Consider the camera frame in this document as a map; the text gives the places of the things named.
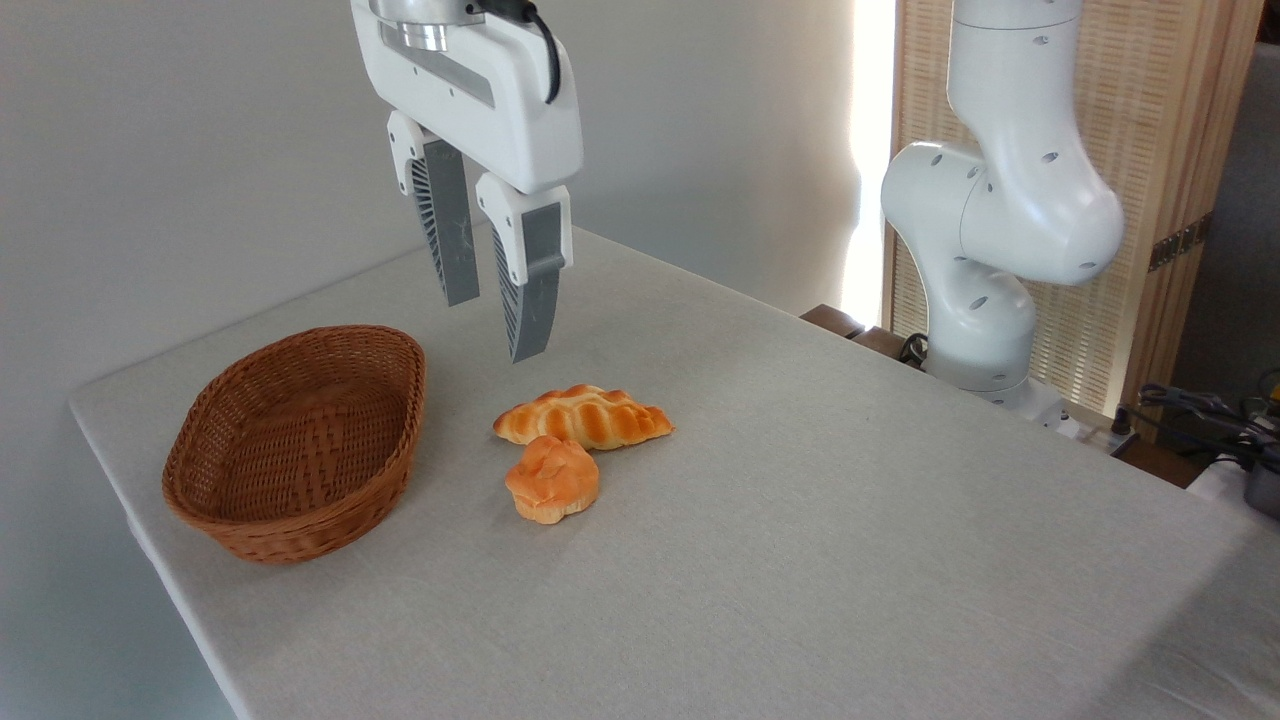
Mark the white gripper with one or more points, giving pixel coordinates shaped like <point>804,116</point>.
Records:
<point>500,110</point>

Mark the round orange bread bun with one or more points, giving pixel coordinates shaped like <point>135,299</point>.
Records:
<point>550,480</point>

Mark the braided golden bread loaf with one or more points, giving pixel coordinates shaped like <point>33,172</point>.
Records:
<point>590,415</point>

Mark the brown wooden furniture piece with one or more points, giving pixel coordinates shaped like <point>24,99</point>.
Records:
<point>835,320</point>

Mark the brown wicker basket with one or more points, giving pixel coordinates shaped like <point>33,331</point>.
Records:
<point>225,525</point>

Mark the grey linen tablecloth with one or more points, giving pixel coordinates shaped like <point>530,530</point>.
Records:
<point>800,550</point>

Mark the white power strip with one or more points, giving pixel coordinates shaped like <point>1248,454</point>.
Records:
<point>1095,435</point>

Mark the wooden bamboo folding screen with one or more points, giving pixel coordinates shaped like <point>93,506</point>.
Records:
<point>1150,120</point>

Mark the metal screen hinge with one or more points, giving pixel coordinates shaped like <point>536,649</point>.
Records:
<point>1180,242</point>

